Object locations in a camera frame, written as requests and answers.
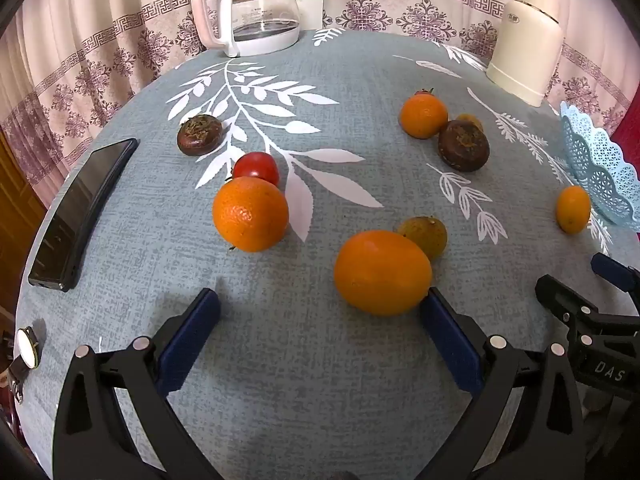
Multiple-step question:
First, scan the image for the beige patterned curtain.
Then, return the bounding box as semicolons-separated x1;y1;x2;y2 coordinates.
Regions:
0;0;211;206
322;0;640;136

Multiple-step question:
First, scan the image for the cream thermos jug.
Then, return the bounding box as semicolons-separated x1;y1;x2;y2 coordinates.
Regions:
486;0;566;107

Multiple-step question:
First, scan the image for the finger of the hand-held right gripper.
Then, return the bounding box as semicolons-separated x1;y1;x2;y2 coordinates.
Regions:
591;252;640;293
535;274;599;323

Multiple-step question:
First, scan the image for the red quilted blanket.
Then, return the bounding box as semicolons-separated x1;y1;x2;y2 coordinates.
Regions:
611;105;640;171

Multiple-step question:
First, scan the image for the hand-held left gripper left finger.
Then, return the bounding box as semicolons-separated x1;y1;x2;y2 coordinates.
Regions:
51;287;223;480

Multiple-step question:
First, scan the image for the small tangerine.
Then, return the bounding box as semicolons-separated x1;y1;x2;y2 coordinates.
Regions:
398;94;449;140

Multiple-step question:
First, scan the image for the brown water chestnut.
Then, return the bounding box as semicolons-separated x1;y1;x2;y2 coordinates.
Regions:
176;114;224;157
438;120;490;173

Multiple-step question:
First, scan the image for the large oval orange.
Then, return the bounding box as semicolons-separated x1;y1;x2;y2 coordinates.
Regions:
333;230;433;317

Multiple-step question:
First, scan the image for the round orange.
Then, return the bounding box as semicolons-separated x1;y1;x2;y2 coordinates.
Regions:
212;176;290;253

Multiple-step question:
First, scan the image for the glass kettle with pink handle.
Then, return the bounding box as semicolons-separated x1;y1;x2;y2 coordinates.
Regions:
191;0;301;58

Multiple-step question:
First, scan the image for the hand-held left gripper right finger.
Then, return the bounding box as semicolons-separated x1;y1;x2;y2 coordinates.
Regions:
419;287;587;480

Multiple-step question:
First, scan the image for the small oval kumquat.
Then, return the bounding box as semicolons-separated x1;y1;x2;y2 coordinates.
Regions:
556;185;592;235

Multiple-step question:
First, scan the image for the black smartphone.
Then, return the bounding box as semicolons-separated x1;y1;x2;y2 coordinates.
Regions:
27;137;140;292

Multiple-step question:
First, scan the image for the wristwatch with white dial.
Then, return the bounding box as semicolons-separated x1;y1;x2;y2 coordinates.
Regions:
7;326;41;403

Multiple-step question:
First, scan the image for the light blue lattice basket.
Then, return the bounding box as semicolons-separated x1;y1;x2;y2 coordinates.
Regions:
559;101;640;233

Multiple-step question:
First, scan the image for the wooden door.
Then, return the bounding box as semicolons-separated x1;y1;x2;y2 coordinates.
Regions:
0;130;48;321

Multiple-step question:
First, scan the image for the yellow-green round fruit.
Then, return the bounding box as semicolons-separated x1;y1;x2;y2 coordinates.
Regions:
397;216;448;261

